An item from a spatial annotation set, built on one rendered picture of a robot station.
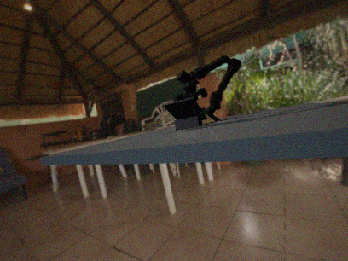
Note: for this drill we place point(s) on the dark brown switch panel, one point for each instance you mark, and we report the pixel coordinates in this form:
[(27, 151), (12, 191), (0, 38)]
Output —
[(187, 113)]

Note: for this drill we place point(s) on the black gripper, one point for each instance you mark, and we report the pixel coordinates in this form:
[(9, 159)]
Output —
[(192, 93)]

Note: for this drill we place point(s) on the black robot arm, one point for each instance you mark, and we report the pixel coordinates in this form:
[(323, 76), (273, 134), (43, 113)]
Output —
[(200, 72)]

